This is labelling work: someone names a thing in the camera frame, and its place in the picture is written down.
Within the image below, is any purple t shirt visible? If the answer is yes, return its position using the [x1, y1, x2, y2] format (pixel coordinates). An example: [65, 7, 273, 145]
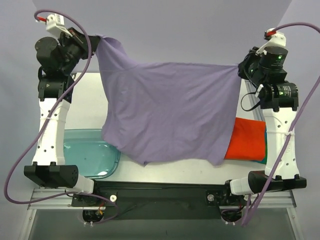
[96, 37, 241, 166]

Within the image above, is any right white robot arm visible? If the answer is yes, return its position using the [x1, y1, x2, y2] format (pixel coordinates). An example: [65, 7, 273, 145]
[221, 46, 307, 204]

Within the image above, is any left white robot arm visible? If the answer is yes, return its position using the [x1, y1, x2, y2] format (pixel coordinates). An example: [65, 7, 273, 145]
[23, 27, 101, 206]

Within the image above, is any folded orange t shirt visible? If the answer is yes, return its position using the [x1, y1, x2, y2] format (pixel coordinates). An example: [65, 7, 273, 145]
[224, 117, 267, 161]

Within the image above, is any folded green t shirt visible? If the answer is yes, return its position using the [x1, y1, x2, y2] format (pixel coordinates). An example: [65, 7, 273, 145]
[254, 139, 268, 165]

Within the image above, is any teal transparent plastic bin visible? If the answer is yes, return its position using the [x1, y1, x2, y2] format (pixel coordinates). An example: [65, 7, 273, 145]
[63, 129, 121, 179]

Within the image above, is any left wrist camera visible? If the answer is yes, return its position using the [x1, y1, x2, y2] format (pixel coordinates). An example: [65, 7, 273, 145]
[35, 13, 72, 38]

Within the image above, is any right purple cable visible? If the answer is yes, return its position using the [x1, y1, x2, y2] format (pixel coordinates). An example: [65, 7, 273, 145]
[239, 22, 320, 227]

